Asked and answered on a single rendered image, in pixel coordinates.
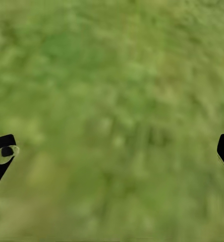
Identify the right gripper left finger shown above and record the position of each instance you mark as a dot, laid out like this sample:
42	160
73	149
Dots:
8	150

